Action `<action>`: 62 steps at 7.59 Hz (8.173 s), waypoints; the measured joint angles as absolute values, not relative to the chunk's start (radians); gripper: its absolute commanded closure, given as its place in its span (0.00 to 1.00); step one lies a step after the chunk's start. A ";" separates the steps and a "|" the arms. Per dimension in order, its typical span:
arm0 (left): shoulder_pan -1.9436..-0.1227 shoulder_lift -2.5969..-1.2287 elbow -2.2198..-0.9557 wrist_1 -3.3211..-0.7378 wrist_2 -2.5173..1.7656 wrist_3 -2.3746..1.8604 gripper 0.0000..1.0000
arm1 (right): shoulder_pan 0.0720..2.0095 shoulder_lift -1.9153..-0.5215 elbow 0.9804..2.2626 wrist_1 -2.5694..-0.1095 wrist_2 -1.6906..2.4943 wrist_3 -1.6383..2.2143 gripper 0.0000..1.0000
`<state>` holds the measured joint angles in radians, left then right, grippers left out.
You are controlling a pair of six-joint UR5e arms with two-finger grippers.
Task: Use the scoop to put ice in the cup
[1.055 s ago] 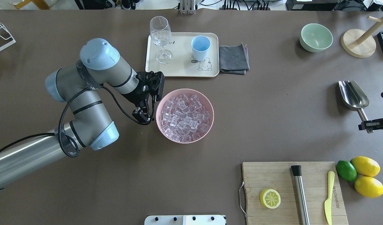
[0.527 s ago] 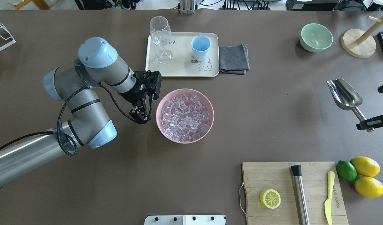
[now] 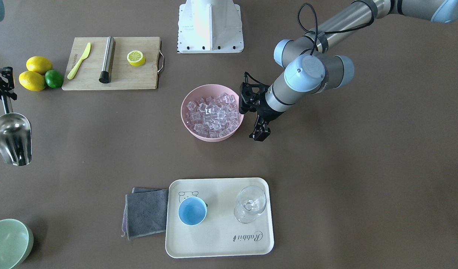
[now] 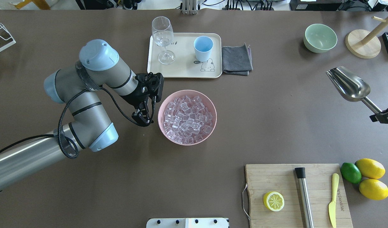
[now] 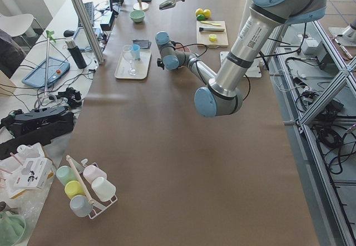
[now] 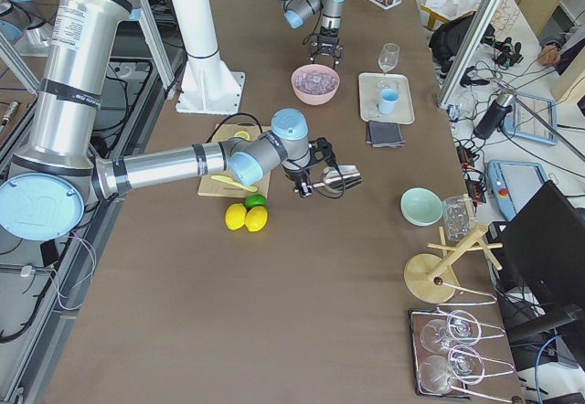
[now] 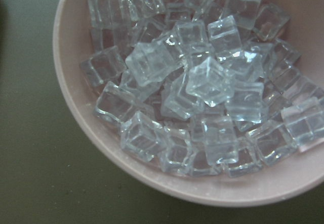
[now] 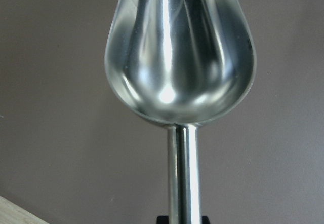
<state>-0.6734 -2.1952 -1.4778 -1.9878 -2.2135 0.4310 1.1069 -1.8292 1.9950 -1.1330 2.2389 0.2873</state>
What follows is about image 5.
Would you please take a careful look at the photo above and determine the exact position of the stainless steel ice scoop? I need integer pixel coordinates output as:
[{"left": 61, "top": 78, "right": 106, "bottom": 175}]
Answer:
[{"left": 159, "top": 0, "right": 182, "bottom": 10}]

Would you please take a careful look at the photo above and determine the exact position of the light blue plastic cup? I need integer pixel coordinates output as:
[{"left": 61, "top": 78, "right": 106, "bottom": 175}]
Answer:
[{"left": 132, "top": 44, "right": 141, "bottom": 60}]

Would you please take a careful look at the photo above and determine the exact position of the pink cup in rack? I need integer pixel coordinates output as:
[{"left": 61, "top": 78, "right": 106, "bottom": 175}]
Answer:
[{"left": 83, "top": 165, "right": 107, "bottom": 184}]

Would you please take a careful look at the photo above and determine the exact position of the white cup in rack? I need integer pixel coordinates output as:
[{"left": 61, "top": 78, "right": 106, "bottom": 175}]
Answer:
[{"left": 91, "top": 176, "right": 116, "bottom": 201}]

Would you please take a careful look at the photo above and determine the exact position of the pale green cup in rack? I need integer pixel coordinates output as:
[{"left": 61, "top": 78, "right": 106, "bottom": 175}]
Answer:
[{"left": 56, "top": 165, "right": 77, "bottom": 186}]

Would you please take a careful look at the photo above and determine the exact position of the yellow cup in rack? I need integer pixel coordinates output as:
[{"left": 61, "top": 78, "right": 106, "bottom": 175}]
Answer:
[{"left": 65, "top": 180, "right": 85, "bottom": 199}]

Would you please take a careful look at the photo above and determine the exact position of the grey cup in rack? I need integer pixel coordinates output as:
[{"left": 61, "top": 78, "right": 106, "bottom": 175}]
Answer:
[{"left": 70, "top": 195, "right": 93, "bottom": 218}]

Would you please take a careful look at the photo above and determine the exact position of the grey folded cloth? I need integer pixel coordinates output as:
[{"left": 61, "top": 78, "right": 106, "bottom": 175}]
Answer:
[{"left": 132, "top": 39, "right": 151, "bottom": 49}]

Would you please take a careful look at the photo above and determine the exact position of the upper whole yellow lemon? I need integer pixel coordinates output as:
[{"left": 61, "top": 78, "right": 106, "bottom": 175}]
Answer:
[{"left": 195, "top": 8, "right": 204, "bottom": 16}]

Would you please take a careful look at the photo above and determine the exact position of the pink bowl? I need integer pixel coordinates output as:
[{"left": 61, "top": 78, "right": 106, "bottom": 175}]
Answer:
[{"left": 175, "top": 48, "right": 191, "bottom": 68}]

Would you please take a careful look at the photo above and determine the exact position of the green lime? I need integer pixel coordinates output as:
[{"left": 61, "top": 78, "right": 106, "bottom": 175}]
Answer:
[{"left": 203, "top": 9, "right": 211, "bottom": 18}]

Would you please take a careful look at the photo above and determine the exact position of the cream rabbit serving tray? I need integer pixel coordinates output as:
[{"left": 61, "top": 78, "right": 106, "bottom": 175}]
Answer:
[{"left": 115, "top": 48, "right": 152, "bottom": 80}]

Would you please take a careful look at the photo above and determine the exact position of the clear wine glass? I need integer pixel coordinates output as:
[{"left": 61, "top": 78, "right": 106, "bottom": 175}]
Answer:
[{"left": 122, "top": 45, "right": 136, "bottom": 76}]

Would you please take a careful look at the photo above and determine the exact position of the steel muddler black tip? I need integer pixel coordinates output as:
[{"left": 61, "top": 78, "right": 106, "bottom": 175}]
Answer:
[{"left": 199, "top": 27, "right": 225, "bottom": 32}]

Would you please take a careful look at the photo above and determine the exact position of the yellow plastic knife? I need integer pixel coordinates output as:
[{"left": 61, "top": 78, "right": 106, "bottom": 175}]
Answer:
[{"left": 200, "top": 21, "right": 221, "bottom": 26}]

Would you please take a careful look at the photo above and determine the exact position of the bamboo cutting board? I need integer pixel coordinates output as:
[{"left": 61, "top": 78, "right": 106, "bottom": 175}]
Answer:
[{"left": 196, "top": 21, "right": 229, "bottom": 47}]

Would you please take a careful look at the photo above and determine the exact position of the mint green bowl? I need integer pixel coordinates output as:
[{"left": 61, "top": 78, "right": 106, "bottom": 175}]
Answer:
[{"left": 129, "top": 10, "right": 145, "bottom": 23}]

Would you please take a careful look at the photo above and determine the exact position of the half lemon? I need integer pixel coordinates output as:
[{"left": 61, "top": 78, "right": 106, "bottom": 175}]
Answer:
[{"left": 209, "top": 34, "right": 217, "bottom": 41}]

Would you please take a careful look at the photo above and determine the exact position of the black water bottle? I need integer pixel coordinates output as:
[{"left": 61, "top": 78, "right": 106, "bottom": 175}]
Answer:
[{"left": 66, "top": 37, "right": 87, "bottom": 69}]

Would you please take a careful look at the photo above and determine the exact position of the black keyboard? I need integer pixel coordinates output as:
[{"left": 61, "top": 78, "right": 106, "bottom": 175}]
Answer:
[{"left": 83, "top": 2, "right": 95, "bottom": 27}]

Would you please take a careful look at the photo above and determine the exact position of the blue teach pendant tablet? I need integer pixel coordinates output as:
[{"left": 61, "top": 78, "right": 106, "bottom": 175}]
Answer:
[{"left": 22, "top": 57, "right": 70, "bottom": 88}]

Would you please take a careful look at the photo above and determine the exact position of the black equipment bag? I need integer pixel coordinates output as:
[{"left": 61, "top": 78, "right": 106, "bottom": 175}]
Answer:
[{"left": 1, "top": 106, "right": 74, "bottom": 160}]

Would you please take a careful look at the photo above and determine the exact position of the white chair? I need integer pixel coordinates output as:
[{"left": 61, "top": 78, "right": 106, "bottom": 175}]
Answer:
[{"left": 1, "top": 13, "right": 45, "bottom": 49}]

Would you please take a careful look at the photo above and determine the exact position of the small white product box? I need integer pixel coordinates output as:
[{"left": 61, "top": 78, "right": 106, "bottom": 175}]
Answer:
[{"left": 14, "top": 158, "right": 52, "bottom": 190}]

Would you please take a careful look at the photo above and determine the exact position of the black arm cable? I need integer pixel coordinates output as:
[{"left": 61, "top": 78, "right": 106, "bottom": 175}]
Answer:
[{"left": 171, "top": 41, "right": 251, "bottom": 101}]

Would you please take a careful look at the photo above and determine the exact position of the aluminium frame post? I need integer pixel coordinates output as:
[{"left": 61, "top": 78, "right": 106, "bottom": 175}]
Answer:
[{"left": 71, "top": 0, "right": 105, "bottom": 65}]

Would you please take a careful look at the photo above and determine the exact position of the white wire cup rack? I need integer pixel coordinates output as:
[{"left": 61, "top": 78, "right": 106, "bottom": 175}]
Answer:
[{"left": 66, "top": 155, "right": 118, "bottom": 220}]

